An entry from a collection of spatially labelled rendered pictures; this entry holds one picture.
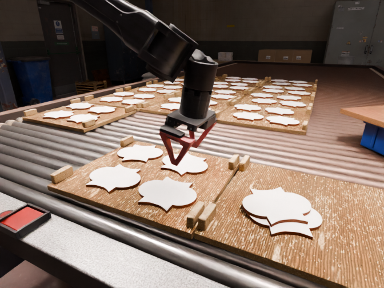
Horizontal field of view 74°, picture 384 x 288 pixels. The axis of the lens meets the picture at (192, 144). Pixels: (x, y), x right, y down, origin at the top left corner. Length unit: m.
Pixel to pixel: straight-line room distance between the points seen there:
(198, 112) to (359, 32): 6.57
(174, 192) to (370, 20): 6.62
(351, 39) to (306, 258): 6.58
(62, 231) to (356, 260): 0.55
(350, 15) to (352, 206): 6.40
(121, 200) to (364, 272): 0.48
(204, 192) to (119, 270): 0.26
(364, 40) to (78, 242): 6.76
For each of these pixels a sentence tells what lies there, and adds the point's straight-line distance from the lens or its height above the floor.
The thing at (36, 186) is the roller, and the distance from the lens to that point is 0.82.
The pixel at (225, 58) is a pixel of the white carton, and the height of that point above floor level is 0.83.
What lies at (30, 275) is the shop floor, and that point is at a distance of 1.93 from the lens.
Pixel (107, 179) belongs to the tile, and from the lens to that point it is 0.70.
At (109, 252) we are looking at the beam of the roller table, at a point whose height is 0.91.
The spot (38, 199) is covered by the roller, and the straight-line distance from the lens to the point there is 0.74.
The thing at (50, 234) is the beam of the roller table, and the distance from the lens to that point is 0.62.
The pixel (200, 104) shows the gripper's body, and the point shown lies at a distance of 0.48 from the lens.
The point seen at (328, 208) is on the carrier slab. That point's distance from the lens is 0.65.
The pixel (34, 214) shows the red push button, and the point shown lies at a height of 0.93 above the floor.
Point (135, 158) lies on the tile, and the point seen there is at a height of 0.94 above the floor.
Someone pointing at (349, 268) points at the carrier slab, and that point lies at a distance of 0.53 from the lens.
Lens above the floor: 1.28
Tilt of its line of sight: 22 degrees down
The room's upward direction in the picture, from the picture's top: straight up
